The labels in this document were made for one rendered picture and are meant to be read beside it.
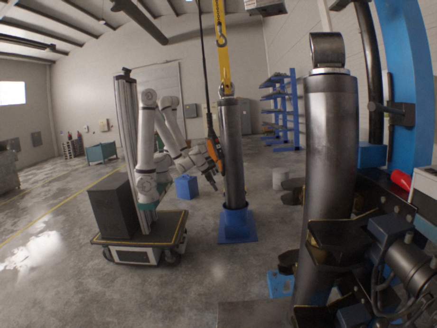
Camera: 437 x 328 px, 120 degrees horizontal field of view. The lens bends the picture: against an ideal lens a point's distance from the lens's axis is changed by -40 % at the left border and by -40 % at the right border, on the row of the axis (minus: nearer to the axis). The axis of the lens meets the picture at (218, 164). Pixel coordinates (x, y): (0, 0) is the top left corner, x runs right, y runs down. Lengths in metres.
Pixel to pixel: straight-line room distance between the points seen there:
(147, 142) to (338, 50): 1.22
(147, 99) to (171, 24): 11.58
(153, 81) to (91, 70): 4.59
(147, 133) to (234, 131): 0.87
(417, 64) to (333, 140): 0.55
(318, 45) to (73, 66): 15.49
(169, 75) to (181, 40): 2.16
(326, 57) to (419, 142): 0.54
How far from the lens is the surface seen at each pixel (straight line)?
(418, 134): 1.01
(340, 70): 0.77
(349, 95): 0.75
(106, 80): 13.76
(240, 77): 11.50
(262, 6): 0.90
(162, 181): 2.11
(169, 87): 11.84
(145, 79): 12.38
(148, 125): 1.44
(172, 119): 1.98
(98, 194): 1.96
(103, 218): 2.06
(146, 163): 1.46
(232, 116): 1.95
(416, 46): 1.06
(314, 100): 0.74
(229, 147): 1.97
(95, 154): 8.38
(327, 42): 0.79
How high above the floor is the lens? 1.36
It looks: 14 degrees down
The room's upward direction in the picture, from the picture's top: 5 degrees counter-clockwise
